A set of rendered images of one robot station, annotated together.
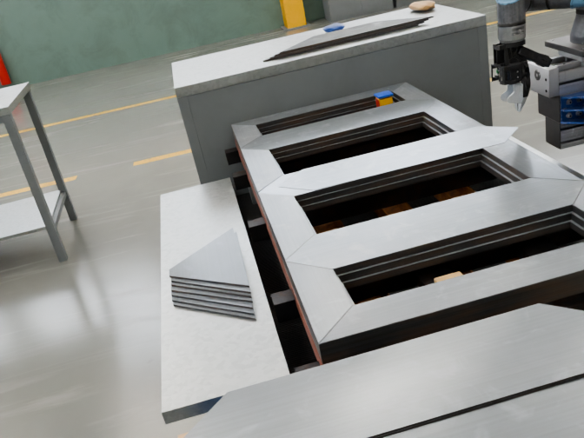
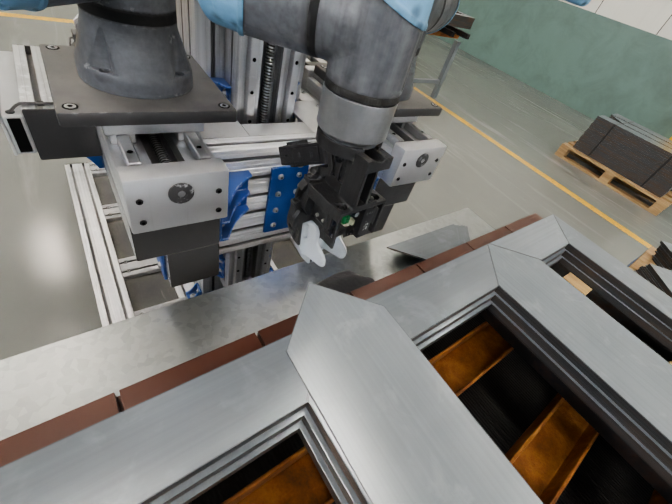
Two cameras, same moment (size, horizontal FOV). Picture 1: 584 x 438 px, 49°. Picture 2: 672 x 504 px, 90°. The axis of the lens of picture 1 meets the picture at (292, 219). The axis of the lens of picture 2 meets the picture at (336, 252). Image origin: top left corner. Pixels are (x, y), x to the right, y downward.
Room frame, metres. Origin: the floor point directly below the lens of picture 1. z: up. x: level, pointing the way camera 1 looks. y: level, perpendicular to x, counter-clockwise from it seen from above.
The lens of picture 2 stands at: (2.02, -0.45, 1.28)
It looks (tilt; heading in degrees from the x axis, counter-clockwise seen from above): 43 degrees down; 227
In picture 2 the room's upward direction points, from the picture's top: 20 degrees clockwise
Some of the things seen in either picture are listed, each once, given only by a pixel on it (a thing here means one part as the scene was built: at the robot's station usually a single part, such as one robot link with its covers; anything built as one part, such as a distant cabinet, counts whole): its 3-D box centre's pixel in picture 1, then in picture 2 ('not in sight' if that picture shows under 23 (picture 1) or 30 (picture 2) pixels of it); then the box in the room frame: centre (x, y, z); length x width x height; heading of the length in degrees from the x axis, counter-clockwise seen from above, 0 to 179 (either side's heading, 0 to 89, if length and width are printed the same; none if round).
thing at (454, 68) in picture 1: (353, 174); not in sight; (2.59, -0.30, 0.51); 1.30 x 0.04 x 1.01; 96
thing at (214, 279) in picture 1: (209, 277); not in sight; (1.45, 0.24, 0.77); 0.45 x 0.20 x 0.04; 6
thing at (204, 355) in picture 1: (207, 263); not in sight; (1.60, 0.26, 0.74); 1.20 x 0.26 x 0.03; 6
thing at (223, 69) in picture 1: (317, 45); not in sight; (2.87, -0.27, 1.03); 1.30 x 0.60 x 0.04; 96
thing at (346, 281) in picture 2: not in sight; (340, 293); (1.65, -0.79, 0.70); 0.20 x 0.10 x 0.03; 13
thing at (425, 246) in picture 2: not in sight; (445, 248); (1.26, -0.83, 0.70); 0.39 x 0.12 x 0.04; 6
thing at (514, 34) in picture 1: (512, 33); (357, 113); (1.80, -0.72, 1.15); 0.08 x 0.08 x 0.05
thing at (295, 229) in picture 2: not in sight; (305, 215); (1.83, -0.73, 1.00); 0.05 x 0.02 x 0.09; 9
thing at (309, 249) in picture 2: (510, 96); (313, 250); (1.81, -0.71, 0.96); 0.06 x 0.03 x 0.09; 99
